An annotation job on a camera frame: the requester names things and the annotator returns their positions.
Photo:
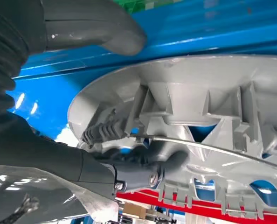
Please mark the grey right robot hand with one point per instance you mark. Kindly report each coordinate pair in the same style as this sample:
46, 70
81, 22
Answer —
48, 154

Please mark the blue metal shelf rack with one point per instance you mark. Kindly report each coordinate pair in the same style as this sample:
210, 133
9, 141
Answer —
199, 31

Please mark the clear plastic film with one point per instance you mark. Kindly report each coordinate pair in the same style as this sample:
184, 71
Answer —
59, 201

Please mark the brown cardboard box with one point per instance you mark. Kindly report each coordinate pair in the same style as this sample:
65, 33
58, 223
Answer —
135, 211

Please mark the green plastic crate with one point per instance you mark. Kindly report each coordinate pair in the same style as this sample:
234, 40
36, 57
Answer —
140, 5

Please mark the red barrier belt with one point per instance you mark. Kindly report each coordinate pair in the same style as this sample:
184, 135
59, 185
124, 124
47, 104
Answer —
206, 207

